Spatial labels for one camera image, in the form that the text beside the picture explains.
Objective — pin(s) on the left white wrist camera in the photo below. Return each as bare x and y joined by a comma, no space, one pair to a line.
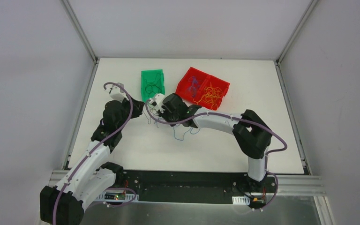
115,92

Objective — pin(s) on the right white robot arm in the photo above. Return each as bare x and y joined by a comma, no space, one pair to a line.
249,130

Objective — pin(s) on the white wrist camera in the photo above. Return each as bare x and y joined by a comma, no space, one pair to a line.
115,92
157,102

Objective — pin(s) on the green plastic bin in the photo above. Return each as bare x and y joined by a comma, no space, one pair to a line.
152,82

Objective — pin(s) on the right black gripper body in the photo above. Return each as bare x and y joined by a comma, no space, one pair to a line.
167,115

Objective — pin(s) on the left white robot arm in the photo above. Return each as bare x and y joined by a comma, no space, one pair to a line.
66,202

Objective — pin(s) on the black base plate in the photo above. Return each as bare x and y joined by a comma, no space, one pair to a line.
189,187

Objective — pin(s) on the red plastic double bin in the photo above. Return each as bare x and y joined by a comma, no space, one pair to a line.
200,88

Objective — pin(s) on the aluminium frame rail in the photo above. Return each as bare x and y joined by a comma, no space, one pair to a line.
301,185

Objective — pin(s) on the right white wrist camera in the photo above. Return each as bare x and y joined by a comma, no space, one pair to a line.
157,102

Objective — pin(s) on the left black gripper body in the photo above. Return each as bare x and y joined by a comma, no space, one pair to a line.
137,105

